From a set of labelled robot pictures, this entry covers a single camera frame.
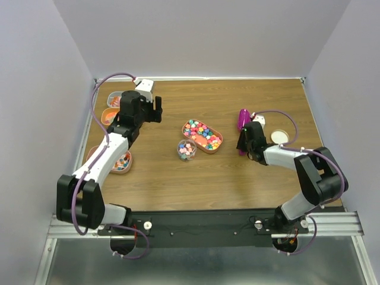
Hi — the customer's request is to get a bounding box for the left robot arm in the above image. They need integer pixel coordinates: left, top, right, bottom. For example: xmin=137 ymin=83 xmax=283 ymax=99
xmin=56 ymin=90 xmax=163 ymax=235

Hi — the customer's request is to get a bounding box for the clear plastic jar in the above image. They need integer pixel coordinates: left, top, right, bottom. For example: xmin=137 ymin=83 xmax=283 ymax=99
xmin=177 ymin=139 xmax=197 ymax=162

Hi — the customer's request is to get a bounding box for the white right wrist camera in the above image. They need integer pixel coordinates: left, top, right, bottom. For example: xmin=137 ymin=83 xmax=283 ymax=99
xmin=251 ymin=113 xmax=265 ymax=129

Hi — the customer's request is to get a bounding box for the grey tray of candy sticks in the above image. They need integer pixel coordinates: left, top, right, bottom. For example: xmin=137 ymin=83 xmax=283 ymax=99
xmin=107 ymin=91 xmax=122 ymax=107

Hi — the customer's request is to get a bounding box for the magenta plastic scoop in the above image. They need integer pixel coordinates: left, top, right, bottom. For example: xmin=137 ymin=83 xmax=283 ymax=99
xmin=236 ymin=109 xmax=251 ymax=156

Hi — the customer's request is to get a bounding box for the orange tray of gummies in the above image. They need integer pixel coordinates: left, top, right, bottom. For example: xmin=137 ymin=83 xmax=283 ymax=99
xmin=100 ymin=107 xmax=119 ymax=126

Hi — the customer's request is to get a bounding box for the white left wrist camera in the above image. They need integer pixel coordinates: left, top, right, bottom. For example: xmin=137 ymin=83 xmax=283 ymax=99
xmin=133 ymin=78 xmax=154 ymax=103

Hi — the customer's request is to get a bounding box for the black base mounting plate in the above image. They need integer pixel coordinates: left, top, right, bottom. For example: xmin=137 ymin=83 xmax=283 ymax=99
xmin=98 ymin=208 xmax=309 ymax=248

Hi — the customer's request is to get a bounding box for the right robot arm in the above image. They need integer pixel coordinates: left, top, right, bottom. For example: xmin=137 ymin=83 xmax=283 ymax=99
xmin=236 ymin=121 xmax=349 ymax=233

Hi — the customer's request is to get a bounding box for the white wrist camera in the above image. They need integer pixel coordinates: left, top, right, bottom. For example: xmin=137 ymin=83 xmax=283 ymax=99
xmin=133 ymin=78 xmax=154 ymax=103
xmin=251 ymin=113 xmax=265 ymax=129

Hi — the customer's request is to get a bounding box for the pink tray of lollipops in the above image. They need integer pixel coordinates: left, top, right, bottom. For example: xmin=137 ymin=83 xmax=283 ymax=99
xmin=84 ymin=145 xmax=133 ymax=175

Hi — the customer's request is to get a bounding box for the pink tray of candies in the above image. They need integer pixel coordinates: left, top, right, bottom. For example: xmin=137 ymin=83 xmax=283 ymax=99
xmin=182 ymin=119 xmax=223 ymax=154

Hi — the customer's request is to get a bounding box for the white jar lid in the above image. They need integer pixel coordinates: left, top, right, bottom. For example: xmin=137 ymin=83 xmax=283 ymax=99
xmin=270 ymin=129 xmax=290 ymax=144

